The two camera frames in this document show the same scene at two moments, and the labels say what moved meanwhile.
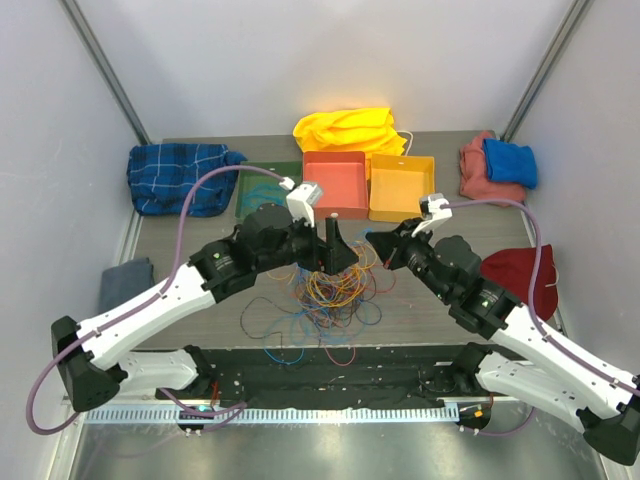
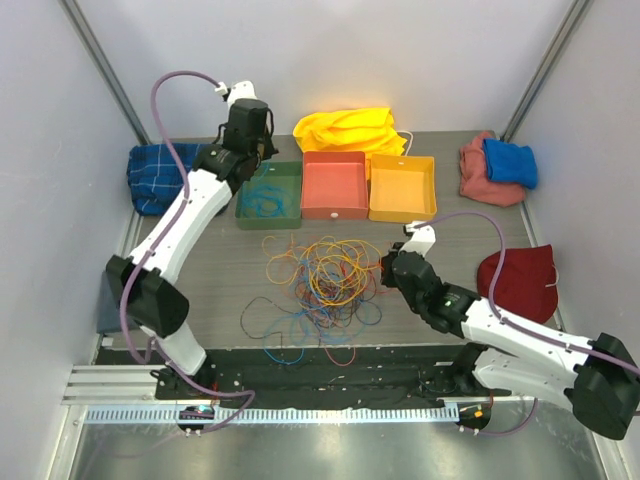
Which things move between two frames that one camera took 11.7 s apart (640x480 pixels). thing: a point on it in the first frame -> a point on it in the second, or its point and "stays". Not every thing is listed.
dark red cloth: (511, 271) stays
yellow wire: (341, 283) stays
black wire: (241, 324) stays
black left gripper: (319, 248) -> (269, 149)
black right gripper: (387, 242) -> (387, 277)
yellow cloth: (369, 130) stays
